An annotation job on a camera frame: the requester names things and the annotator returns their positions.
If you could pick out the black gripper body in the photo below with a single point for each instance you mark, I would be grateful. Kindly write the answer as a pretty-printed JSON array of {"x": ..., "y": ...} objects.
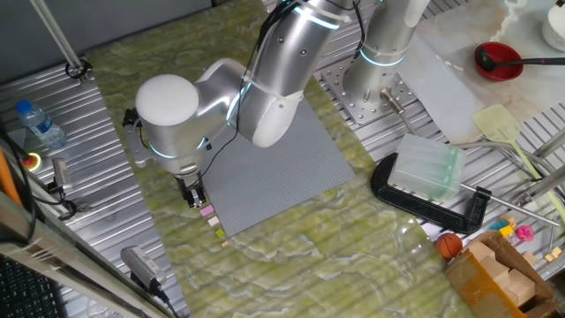
[{"x": 187, "y": 181}]

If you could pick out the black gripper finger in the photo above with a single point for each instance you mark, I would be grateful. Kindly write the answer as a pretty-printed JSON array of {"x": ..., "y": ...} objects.
[
  {"x": 201, "y": 196},
  {"x": 190, "y": 201}
]

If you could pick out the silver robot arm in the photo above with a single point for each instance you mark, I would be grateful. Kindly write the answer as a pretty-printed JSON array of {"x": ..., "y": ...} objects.
[{"x": 167, "y": 106}]

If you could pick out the pink Lego brick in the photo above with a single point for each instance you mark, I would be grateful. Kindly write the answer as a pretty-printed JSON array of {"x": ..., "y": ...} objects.
[{"x": 207, "y": 210}]

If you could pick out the small white Lego brick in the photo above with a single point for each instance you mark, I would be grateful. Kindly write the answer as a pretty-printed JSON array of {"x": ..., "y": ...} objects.
[{"x": 213, "y": 221}]

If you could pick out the lime green Lego brick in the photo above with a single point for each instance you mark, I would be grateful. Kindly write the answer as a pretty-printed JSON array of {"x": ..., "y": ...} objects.
[{"x": 220, "y": 232}]

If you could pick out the grey Lego baseplate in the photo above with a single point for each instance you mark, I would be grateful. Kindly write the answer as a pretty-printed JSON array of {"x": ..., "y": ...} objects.
[{"x": 273, "y": 176}]

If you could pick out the green marble pattern mat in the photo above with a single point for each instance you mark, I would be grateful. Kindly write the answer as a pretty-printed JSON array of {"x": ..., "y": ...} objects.
[{"x": 309, "y": 265}]

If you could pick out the clear water bottle blue cap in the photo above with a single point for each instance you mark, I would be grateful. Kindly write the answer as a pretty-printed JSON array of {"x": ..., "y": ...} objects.
[{"x": 42, "y": 126}]

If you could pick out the red emergency stop button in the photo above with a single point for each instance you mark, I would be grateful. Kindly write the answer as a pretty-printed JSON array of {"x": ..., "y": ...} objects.
[{"x": 30, "y": 161}]

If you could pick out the orange pole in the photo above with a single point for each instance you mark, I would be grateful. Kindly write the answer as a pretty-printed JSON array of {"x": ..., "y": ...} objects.
[{"x": 8, "y": 181}]

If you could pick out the black keyboard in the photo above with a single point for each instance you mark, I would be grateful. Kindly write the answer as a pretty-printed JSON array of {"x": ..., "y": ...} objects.
[{"x": 24, "y": 291}]

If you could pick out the silver tripod pole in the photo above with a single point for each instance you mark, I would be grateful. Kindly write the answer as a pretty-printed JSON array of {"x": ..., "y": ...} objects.
[{"x": 57, "y": 40}]

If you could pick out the black C-clamp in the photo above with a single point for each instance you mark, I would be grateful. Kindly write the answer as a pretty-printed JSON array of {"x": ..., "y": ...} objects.
[{"x": 424, "y": 209}]

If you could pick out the translucent plastic container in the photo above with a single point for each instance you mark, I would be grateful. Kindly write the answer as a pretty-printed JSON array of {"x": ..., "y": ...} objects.
[{"x": 426, "y": 168}]

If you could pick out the toy basketball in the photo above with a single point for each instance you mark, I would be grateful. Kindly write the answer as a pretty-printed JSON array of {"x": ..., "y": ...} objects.
[{"x": 449, "y": 246}]

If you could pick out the translucent plastic sheet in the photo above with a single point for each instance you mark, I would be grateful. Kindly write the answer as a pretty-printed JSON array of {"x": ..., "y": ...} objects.
[{"x": 441, "y": 101}]

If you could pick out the cardboard box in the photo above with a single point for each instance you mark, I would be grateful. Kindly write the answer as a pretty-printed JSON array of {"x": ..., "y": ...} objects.
[{"x": 472, "y": 287}]

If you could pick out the small teal block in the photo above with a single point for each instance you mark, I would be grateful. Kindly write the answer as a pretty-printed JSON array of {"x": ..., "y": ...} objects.
[{"x": 498, "y": 225}]

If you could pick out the small yellow block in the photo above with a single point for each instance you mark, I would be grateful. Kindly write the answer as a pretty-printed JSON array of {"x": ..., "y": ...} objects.
[{"x": 506, "y": 231}]

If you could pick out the black ladle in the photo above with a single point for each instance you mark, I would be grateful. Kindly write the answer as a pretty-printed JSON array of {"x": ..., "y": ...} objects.
[{"x": 485, "y": 61}]

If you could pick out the white marble pattern sheet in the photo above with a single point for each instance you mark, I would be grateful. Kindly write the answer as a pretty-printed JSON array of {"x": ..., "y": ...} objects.
[{"x": 468, "y": 22}]

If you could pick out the pink plastic toy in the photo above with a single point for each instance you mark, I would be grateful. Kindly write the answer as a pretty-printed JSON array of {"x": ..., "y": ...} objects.
[{"x": 524, "y": 233}]

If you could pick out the red bowl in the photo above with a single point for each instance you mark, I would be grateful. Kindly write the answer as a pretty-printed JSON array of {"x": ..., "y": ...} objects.
[{"x": 503, "y": 70}]

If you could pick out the silver metal stand legs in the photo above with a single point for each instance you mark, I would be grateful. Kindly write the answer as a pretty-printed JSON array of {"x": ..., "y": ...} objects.
[{"x": 545, "y": 176}]

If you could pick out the small tan wooden block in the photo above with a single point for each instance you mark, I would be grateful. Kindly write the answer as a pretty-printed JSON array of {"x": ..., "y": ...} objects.
[{"x": 553, "y": 254}]

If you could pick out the white cup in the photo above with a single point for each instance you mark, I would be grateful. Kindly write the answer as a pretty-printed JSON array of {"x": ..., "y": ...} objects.
[{"x": 554, "y": 31}]

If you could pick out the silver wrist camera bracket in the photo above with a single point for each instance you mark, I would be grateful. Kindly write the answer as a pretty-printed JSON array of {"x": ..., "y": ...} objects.
[{"x": 134, "y": 148}]

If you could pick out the silver depth camera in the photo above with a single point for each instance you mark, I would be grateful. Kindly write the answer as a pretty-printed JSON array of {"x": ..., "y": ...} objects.
[
  {"x": 62, "y": 173},
  {"x": 141, "y": 262}
]

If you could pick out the metal frame bar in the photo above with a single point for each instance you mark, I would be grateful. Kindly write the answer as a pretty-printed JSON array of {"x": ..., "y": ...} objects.
[{"x": 66, "y": 265}]

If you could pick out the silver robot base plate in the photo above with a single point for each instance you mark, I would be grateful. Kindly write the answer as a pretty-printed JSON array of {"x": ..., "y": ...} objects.
[{"x": 353, "y": 101}]

